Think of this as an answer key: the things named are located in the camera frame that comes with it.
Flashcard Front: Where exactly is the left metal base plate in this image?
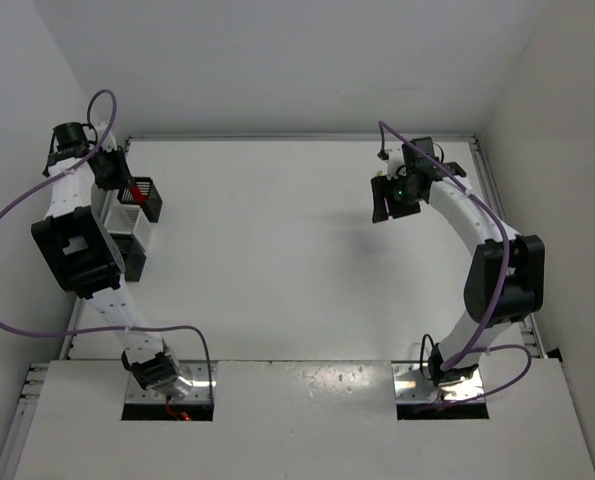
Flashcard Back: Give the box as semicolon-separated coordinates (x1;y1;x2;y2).
124;361;218;405

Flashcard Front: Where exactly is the purple cable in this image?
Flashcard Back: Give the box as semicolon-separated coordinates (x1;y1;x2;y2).
0;89;216;401
376;119;533;405

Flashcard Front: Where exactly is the black slotted container far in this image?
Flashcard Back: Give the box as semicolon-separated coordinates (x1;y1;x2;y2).
117;177;164;223

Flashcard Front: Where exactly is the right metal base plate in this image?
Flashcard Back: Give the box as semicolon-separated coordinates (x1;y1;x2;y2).
391;362;484;405

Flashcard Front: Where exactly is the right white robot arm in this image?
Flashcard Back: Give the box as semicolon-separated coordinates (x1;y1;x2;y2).
371;137;546;386

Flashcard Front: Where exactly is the white slotted container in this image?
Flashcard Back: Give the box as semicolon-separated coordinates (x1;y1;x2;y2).
104;204;153;250

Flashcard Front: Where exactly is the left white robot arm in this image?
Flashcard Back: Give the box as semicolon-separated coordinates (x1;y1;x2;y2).
31;122;180;397

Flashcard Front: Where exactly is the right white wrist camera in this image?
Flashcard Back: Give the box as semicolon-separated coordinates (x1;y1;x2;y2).
385;155;407;180

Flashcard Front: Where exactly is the black slotted container near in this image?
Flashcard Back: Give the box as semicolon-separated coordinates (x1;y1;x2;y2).
111;234;147;282

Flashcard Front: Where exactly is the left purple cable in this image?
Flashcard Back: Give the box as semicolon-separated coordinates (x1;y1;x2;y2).
0;89;216;401

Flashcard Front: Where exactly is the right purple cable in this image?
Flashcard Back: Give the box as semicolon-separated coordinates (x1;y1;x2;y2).
376;119;533;405

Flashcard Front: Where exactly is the metal base plate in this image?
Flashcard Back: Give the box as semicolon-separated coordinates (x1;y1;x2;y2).
124;361;218;405
391;362;484;405

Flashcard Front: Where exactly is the black slotted container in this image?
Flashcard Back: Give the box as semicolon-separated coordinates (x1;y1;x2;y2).
111;234;147;282
117;177;164;223

